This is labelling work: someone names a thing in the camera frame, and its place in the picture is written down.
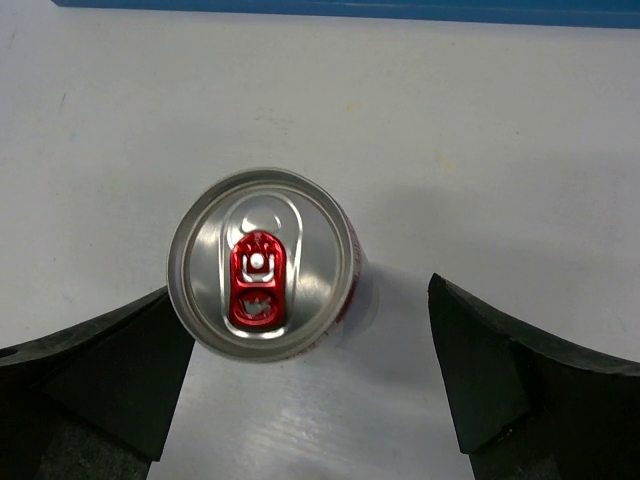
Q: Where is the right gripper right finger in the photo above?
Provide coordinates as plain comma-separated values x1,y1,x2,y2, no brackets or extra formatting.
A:
428,275,639,479

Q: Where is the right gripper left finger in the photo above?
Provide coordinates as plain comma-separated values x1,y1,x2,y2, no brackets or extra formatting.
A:
1,288,194,479

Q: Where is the red bull can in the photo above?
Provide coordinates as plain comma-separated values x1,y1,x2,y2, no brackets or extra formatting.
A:
167,168,378,363

